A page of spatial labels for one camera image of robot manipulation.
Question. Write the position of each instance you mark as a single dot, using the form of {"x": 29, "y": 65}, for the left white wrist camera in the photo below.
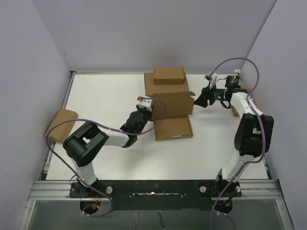
{"x": 145, "y": 103}

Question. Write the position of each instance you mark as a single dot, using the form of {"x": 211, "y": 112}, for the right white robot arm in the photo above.
{"x": 254, "y": 133}

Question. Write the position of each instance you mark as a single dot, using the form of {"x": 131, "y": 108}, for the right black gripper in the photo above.
{"x": 206, "y": 95}

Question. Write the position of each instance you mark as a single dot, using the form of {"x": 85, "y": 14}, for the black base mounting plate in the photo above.
{"x": 128, "y": 195}

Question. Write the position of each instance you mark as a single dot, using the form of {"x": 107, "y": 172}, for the small closed cardboard box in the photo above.
{"x": 168, "y": 76}

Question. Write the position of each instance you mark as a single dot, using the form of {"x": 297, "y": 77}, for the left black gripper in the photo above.
{"x": 150, "y": 113}

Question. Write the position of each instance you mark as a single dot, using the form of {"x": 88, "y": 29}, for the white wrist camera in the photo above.
{"x": 212, "y": 78}
{"x": 145, "y": 103}

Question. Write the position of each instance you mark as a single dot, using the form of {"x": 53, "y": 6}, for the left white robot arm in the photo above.
{"x": 83, "y": 145}

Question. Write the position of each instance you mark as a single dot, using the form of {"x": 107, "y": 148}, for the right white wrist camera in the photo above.
{"x": 212, "y": 78}

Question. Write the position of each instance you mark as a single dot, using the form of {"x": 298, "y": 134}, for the large closed cardboard box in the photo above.
{"x": 151, "y": 88}

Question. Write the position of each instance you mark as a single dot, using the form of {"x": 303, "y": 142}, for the green white marker pen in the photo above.
{"x": 180, "y": 136}

